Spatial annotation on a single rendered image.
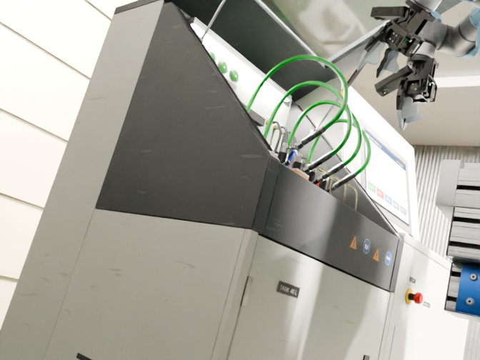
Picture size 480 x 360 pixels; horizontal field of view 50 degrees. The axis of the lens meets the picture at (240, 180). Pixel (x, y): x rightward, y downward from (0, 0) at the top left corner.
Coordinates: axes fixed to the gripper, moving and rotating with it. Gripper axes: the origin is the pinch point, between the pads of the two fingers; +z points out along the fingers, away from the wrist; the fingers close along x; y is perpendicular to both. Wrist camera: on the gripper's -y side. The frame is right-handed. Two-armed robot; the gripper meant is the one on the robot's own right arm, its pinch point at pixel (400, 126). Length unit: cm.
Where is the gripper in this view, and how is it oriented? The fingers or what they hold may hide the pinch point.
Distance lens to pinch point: 152.1
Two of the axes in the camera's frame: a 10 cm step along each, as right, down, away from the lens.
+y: 7.4, 0.3, -6.7
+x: 6.3, 3.4, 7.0
